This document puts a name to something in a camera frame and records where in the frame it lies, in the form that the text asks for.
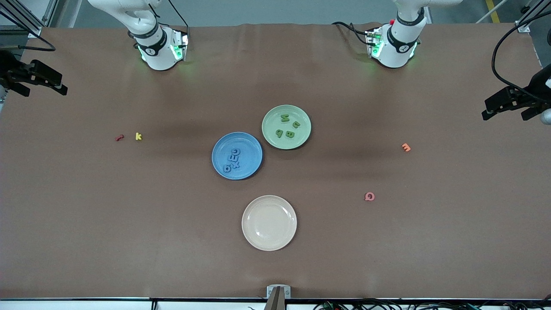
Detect blue plate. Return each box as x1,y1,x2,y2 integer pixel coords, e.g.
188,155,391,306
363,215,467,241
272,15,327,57
211,131,263,180

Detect green plate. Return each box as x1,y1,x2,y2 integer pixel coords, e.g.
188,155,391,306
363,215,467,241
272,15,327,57
261,104,312,150

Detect beige plate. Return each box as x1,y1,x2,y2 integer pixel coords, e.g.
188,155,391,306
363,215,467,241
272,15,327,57
241,195,298,252

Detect brown table cover sheet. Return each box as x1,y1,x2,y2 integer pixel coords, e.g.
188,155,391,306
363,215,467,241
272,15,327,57
0,22,551,300

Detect aluminium frame post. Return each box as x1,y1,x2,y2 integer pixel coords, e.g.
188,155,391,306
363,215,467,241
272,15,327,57
0,0,60,38
515,0,551,33

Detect black right base cable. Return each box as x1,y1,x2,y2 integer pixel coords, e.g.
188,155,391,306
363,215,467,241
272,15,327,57
165,0,191,61

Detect black base cable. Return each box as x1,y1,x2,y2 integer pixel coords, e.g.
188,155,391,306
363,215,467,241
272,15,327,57
331,21,373,47
165,0,191,61

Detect black left base cable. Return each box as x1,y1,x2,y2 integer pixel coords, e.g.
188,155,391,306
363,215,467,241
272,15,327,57
331,21,373,47

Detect white table edge rail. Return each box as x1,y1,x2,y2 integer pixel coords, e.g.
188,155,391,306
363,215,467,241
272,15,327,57
0,298,551,310

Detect tangled black floor cables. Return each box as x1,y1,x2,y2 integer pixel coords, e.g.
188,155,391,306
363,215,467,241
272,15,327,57
312,297,551,310

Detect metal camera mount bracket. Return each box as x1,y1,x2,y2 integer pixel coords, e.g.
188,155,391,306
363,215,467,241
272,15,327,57
266,285,291,310

